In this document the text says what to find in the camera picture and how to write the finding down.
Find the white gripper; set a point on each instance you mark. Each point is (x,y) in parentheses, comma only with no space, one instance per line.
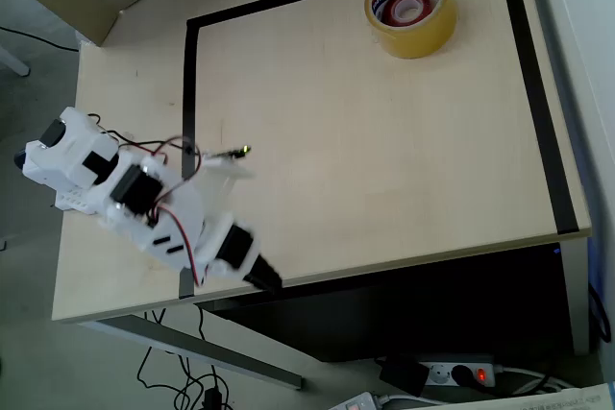
(236,246)

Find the red tape roll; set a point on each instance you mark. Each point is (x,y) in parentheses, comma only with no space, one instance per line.
(389,11)

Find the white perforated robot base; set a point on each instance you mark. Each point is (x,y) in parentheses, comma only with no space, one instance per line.
(74,201)

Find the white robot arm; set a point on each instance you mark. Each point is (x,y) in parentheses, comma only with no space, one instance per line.
(72,151)

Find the large yellow tape roll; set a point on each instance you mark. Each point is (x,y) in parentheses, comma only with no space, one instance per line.
(418,42)

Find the grey metal desk foot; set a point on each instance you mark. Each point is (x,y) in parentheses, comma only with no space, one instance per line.
(202,347)

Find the black power adapter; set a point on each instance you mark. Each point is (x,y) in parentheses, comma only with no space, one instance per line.
(403,376)

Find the black round plug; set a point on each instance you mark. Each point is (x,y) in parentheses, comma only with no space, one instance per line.
(462,375)

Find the grey metal desk leg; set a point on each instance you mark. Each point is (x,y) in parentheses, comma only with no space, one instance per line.
(575,295)

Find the white furniture leg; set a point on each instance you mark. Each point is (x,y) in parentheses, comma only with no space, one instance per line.
(12,59)

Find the camera board with green LED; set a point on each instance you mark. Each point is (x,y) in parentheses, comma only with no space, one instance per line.
(230,154)

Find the white power strip red switch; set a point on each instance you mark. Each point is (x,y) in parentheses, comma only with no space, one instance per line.
(355,402)

